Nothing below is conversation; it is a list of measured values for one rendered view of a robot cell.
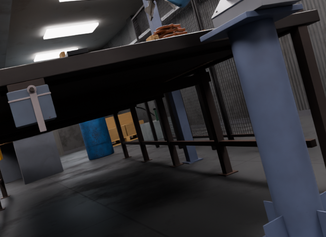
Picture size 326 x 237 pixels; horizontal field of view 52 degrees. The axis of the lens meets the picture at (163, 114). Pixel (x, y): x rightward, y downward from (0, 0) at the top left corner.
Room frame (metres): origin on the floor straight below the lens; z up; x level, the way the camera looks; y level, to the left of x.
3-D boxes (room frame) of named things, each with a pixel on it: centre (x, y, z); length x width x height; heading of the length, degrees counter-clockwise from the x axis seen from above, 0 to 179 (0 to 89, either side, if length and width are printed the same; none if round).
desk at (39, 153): (6.35, 2.71, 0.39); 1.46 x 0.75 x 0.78; 39
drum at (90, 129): (6.81, 1.43, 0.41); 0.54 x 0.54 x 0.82
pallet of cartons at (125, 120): (9.03, 1.25, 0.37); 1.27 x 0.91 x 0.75; 117
